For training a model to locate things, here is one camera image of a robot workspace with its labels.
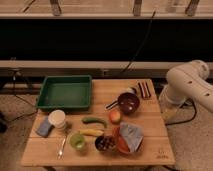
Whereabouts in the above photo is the blue sponge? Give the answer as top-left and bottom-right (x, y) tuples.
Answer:
(36, 118), (53, 138)

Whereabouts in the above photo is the wooden folding table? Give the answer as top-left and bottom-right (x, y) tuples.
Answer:
(20, 78), (176, 167)

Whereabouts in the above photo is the red bowl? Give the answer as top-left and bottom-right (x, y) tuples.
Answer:
(112, 125), (144, 155)

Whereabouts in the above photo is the green plastic cup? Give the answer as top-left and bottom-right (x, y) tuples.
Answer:
(69, 133), (85, 150)

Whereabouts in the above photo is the yellow banana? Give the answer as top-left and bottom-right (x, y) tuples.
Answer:
(79, 129), (104, 137)

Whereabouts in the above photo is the black cable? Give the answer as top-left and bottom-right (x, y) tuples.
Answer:
(119, 9), (157, 75)

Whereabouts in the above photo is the grey folded cloth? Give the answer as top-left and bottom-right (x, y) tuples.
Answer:
(119, 122), (143, 153)

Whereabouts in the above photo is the white paper cup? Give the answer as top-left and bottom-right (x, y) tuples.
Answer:
(48, 110), (66, 129)

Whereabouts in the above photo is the red yellow apple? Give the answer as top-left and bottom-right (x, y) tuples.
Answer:
(109, 109), (121, 124)

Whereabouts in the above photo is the green cucumber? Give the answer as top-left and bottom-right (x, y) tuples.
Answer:
(82, 117), (107, 128)

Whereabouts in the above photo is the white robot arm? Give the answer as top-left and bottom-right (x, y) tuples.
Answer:
(158, 60), (213, 121)

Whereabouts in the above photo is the green plastic tray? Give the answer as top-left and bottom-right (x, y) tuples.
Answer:
(36, 75), (92, 111)

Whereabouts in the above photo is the dark grapes bunch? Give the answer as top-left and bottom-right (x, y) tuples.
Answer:
(98, 136), (115, 151)

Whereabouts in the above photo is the brown striped block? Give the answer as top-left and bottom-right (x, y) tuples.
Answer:
(138, 82), (151, 99)

